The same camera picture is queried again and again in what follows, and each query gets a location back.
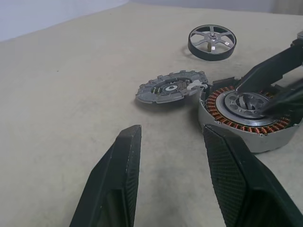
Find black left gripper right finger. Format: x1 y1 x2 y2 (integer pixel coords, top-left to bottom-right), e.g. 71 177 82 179
203 123 303 227

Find black spoked rotor ring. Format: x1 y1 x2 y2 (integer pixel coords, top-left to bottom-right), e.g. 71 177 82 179
187 24 238 62

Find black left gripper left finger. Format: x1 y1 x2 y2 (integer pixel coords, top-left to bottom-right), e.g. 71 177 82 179
69 124 143 227

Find silver round motor lid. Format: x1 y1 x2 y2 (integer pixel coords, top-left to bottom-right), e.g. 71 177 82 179
135 70 210 105

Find silver motor housing copper windings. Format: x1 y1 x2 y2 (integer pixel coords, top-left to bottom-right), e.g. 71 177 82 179
197 77 303 154

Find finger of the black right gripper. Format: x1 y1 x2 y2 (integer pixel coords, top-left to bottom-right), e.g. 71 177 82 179
264 79 303 115
235 44 303 93

